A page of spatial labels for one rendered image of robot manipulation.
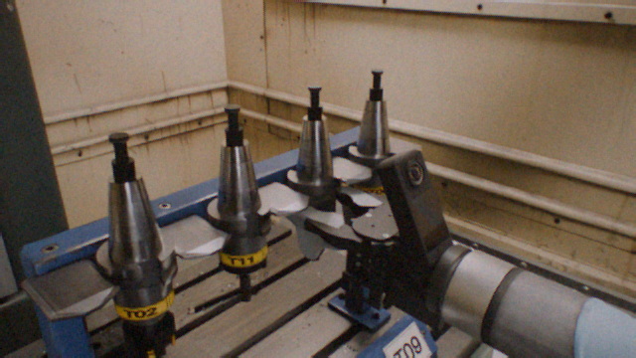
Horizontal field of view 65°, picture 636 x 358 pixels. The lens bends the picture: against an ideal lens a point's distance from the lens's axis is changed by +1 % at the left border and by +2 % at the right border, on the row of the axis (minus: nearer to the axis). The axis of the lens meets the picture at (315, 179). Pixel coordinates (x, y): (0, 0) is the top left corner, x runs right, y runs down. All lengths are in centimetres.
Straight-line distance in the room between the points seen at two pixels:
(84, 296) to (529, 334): 35
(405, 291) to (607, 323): 18
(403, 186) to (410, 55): 70
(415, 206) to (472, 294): 9
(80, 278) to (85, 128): 101
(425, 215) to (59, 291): 32
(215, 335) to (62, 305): 45
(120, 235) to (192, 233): 8
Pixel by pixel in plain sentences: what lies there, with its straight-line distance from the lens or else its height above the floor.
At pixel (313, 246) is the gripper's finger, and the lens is 55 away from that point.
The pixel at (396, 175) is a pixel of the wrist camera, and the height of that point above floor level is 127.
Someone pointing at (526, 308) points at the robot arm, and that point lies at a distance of 45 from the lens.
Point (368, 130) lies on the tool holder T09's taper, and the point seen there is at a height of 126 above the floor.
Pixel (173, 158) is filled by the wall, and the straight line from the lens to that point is 158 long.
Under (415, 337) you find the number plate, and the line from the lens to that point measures 78.
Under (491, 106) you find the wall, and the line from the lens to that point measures 107.
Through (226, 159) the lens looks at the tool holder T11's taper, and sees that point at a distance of 47.
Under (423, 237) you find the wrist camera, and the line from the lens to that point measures 48.
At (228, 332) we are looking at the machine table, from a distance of 85.
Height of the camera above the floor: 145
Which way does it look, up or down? 24 degrees down
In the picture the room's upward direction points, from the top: straight up
